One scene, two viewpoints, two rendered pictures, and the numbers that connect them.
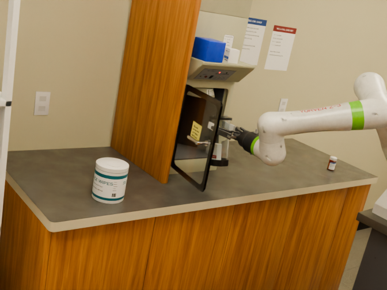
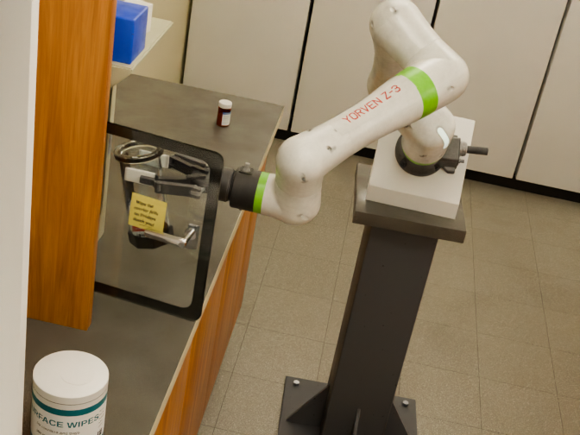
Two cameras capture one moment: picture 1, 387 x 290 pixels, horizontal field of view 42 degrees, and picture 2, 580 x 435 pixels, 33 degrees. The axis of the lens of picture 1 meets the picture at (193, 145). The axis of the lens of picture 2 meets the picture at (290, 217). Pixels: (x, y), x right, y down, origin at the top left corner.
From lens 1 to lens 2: 1.32 m
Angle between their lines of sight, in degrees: 44
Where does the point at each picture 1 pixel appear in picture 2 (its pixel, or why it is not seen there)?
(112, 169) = (97, 392)
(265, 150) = (298, 207)
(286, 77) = not seen: outside the picture
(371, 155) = not seen: hidden behind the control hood
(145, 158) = not seen: hidden behind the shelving
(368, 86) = (412, 32)
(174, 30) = (50, 15)
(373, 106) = (445, 75)
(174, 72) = (75, 108)
